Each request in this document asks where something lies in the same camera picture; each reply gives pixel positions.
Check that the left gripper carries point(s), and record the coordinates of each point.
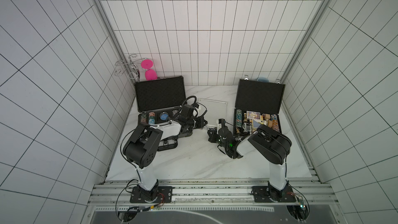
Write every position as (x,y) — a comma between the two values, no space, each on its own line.
(200,122)

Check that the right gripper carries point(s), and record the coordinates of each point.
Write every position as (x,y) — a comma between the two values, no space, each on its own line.
(214,134)

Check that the silver poker case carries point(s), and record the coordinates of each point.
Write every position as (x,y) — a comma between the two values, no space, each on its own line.
(215,110)

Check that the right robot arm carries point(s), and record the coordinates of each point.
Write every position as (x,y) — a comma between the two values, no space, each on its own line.
(272,145)

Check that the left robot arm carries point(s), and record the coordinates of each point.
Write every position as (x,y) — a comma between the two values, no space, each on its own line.
(148,138)

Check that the left black poker case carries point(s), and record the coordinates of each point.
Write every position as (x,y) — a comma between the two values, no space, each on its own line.
(160,101)

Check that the black poker case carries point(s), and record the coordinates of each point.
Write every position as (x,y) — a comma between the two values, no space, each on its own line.
(160,101)
(257,99)

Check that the right black poker case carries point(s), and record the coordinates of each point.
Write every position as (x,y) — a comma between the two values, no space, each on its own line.
(257,99)

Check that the pink hourglass object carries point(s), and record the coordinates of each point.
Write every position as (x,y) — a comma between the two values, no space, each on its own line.
(150,73)

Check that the blue round object behind case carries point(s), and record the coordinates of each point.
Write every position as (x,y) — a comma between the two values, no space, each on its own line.
(263,79)

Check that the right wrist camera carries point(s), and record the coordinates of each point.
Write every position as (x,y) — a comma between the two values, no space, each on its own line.
(221,123)

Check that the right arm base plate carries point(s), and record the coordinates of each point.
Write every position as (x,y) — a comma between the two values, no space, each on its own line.
(266,194)

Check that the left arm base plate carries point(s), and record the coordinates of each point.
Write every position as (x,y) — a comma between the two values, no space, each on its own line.
(159,194)

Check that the chrome wire wall rack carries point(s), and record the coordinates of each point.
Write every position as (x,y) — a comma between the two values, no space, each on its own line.
(128,67)

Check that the aluminium mounting rail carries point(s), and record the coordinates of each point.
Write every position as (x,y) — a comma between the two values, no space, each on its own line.
(217,192)

